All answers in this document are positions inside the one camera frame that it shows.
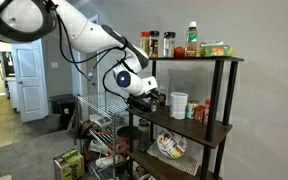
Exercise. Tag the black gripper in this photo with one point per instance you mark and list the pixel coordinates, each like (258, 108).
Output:
(151, 95)

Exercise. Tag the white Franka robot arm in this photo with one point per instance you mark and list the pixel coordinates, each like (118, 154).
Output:
(84, 33)

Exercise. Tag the white cylindrical container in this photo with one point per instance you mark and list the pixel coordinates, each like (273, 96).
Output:
(178, 106)

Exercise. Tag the black-lid dark seasoning jar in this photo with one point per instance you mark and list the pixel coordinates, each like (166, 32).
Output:
(154, 45)

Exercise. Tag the red-lid spice jar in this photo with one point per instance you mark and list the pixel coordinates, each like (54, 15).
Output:
(145, 45)

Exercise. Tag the black-lid herb spice jar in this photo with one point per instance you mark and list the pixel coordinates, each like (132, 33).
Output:
(169, 45)

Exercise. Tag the dark grey water bottle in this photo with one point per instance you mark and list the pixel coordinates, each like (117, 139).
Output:
(143, 135)

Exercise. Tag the small white green can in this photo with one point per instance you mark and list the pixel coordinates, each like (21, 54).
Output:
(191, 110)

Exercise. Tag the black cooking pot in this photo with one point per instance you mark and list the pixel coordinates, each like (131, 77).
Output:
(125, 133)

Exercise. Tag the bowl with items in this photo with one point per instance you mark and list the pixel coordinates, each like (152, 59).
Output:
(170, 145)

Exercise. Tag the small red box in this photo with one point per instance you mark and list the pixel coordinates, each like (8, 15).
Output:
(199, 114)

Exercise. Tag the red bottle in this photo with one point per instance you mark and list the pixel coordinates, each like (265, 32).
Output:
(207, 113)

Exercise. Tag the white flat box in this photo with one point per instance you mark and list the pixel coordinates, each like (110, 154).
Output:
(100, 120)

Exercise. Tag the small red tomato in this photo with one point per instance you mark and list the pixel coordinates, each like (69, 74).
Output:
(179, 52)

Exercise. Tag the grey interior door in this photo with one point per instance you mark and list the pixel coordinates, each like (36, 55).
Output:
(92, 80)

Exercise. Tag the white mesh mat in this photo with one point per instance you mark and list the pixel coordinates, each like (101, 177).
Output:
(184, 163)

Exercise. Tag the white-cap green-label bottle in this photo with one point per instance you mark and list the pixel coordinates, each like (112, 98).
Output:
(191, 43)

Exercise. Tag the green snack packet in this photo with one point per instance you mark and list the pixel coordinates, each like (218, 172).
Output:
(217, 50)

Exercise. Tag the black trash bin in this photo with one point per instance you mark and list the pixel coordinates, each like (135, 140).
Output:
(62, 108)

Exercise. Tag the small grey bin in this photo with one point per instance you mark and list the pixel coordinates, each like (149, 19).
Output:
(53, 122)

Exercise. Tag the green printed cardboard box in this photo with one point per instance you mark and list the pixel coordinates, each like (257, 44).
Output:
(69, 165)

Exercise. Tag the white hallway door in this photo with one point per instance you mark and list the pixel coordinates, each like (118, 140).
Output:
(29, 83)

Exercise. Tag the white cabinet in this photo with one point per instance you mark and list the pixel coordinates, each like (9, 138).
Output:
(12, 95)

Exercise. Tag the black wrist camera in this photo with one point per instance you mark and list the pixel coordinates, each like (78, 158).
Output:
(137, 104)

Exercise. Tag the dark wood black-post shelf unit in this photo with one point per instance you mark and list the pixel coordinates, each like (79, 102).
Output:
(184, 125)

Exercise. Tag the white light switch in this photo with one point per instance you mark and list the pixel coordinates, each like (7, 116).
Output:
(54, 65)

